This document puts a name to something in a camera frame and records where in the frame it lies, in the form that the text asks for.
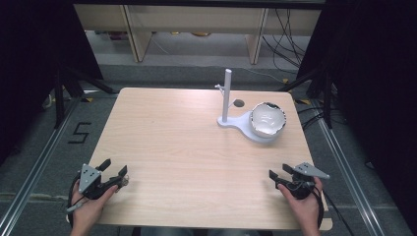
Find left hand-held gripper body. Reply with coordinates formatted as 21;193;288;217
78;162;130;201

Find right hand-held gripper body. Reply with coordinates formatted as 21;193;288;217
276;161;331;201

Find person's right hand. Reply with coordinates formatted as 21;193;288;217
277;176;326;231

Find person's left hand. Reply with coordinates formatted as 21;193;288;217
67;180;119;230

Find black metal stand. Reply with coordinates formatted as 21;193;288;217
278;63;337;131
53;60;120;130

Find white stand with pole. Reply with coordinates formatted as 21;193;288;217
214;68;283;145

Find black curtain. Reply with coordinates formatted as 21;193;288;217
296;0;417;227
0;0;104;165

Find light wooden shelf unit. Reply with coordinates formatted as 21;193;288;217
73;3;323;65

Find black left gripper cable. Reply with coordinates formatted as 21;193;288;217
66;171;83;227

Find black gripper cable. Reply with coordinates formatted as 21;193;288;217
308;183;357;236
66;171;83;227

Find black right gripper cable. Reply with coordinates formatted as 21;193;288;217
308;183;357;236

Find grey cable plug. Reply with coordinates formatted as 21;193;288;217
65;202;85;214

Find aluminium floor rail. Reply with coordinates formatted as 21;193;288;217
0;94;84;236
315;116;387;236

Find black floor cables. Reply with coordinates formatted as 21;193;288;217
296;105;348;131

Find white floor cable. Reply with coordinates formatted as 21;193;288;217
229;66;287;84

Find bundle of black cables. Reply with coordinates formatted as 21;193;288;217
261;8;311;74

